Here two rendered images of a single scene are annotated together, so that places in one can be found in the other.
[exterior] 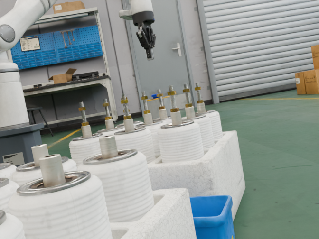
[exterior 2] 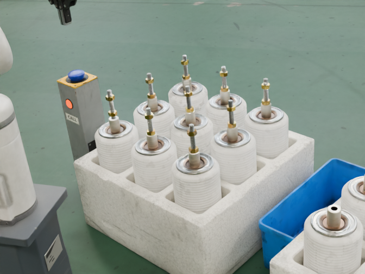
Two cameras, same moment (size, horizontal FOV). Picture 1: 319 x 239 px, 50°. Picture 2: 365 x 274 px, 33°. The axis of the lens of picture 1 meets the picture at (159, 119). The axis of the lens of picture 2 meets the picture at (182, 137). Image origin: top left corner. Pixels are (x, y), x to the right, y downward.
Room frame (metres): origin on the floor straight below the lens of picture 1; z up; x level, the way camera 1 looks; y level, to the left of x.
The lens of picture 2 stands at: (0.44, 1.11, 0.91)
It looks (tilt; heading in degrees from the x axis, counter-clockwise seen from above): 31 degrees down; 294
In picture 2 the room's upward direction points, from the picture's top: 6 degrees counter-clockwise
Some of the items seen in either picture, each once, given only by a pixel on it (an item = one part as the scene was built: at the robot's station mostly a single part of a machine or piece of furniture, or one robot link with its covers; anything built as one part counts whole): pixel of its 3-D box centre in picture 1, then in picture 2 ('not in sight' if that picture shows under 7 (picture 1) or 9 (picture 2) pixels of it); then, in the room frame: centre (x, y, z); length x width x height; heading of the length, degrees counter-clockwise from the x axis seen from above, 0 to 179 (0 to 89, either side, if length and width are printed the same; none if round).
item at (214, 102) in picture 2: (191, 118); (225, 101); (0.86, -0.08, 0.25); 0.08 x 0.08 x 0.01
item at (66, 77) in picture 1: (63, 77); not in sight; (5.60, 1.42, 0.87); 0.40 x 0.30 x 0.23; 80
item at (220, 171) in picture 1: (159, 182); (196, 182); (0.91, 0.03, 0.09); 0.39 x 0.39 x 0.18; 69
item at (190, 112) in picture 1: (190, 113); (225, 97); (0.86, -0.08, 0.26); 0.02 x 0.02 x 0.03
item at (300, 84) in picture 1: (310, 81); not in sight; (4.61, -2.10, 0.15); 0.30 x 0.24 x 0.30; 93
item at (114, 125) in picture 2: not in sight; (114, 124); (1.06, 0.10, 0.26); 0.02 x 0.02 x 0.03
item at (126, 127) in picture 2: (128, 124); (115, 129); (1.06, 0.10, 0.25); 0.08 x 0.08 x 0.01
